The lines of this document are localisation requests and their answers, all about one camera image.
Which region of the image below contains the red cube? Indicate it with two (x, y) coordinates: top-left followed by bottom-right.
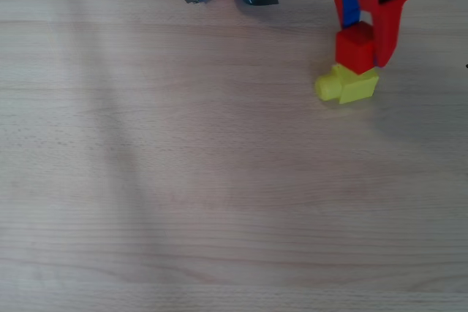
(335, 20), (376, 75)

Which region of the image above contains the yellow block with round knob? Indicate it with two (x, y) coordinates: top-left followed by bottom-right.
(314, 63), (380, 104)

